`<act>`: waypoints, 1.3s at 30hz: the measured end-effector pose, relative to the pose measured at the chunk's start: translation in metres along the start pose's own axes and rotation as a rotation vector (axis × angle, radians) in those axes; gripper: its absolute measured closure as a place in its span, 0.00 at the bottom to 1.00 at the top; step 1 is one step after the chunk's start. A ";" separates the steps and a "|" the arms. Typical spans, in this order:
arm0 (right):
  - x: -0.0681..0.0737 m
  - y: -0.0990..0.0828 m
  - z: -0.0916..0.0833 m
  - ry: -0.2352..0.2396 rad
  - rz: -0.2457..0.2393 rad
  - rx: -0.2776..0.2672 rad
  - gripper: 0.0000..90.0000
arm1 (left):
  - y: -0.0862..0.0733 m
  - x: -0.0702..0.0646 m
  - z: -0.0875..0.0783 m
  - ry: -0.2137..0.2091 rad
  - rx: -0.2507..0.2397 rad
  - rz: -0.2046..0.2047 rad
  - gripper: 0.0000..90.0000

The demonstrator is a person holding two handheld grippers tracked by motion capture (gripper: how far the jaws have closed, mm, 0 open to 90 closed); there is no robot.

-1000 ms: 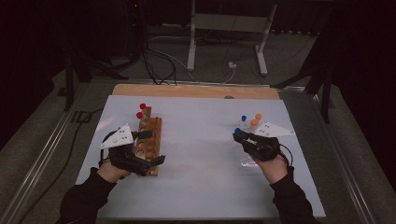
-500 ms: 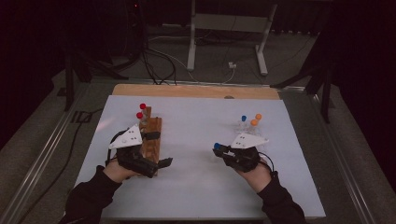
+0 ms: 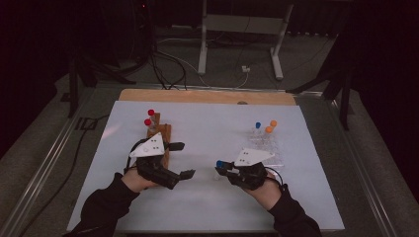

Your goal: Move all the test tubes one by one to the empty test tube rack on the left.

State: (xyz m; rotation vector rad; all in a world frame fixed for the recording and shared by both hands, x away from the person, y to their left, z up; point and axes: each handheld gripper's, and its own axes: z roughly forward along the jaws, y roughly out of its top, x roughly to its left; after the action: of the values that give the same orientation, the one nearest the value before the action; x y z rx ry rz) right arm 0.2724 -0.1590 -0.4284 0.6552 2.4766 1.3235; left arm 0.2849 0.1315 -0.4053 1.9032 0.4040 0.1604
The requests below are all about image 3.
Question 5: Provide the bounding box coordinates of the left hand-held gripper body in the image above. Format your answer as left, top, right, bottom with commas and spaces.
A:
128, 131, 183, 191

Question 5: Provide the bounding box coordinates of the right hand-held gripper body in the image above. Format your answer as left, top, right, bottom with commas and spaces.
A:
226, 147, 276, 192

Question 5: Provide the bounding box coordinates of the blue cap test tube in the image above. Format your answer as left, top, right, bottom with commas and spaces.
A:
212, 159, 225, 182
253, 121, 263, 141

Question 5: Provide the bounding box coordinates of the wooden test tube rack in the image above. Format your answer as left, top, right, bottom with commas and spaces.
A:
145, 112, 173, 171

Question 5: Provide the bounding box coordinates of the clear plastic test tube rack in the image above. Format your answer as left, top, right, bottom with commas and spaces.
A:
248, 128, 286, 168

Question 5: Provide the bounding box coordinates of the orange cap test tube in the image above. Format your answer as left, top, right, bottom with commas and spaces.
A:
263, 125, 274, 146
268, 119, 279, 138

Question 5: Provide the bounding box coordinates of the person's left hand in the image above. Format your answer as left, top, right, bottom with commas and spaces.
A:
122, 167, 156, 194

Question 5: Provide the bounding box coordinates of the person's right hand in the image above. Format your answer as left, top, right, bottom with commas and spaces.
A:
244, 172, 287, 212

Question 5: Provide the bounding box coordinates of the white table mat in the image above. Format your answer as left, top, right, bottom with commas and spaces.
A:
66, 100, 345, 232

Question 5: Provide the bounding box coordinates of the black tripod stand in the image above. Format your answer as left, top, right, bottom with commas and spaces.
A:
67, 48, 137, 119
286, 33, 356, 131

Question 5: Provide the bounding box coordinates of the grey metal stand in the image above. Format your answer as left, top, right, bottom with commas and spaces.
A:
197, 0, 294, 81

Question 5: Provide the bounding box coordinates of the left hand-held gripper black cable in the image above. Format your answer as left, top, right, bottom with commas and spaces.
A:
124, 138, 147, 175

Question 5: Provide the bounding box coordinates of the hand-held gripper black cable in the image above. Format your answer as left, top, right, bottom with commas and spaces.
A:
264, 166, 286, 190
124, 138, 147, 175

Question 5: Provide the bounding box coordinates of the right hand-held gripper black cable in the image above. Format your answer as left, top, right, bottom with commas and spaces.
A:
264, 166, 286, 190

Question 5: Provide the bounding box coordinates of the black cable bundle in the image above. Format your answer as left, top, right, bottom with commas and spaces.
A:
131, 0, 189, 91

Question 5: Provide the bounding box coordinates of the white floor cable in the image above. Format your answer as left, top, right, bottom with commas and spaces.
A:
154, 38, 251, 90

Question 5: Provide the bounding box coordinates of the black floor cable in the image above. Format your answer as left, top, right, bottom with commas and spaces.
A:
18, 114, 112, 237

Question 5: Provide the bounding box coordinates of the metal floor rail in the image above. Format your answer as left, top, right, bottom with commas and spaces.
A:
0, 86, 97, 237
324, 95, 398, 237

